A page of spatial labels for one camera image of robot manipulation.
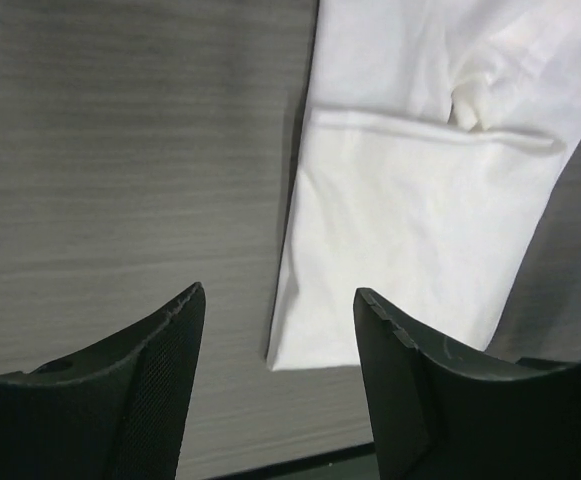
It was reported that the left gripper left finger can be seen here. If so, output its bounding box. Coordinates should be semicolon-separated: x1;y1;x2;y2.
0;282;205;479

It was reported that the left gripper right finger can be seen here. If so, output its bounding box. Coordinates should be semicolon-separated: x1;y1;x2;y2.
353;288;581;479

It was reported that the white t shirt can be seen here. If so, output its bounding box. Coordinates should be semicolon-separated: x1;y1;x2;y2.
267;1;581;371

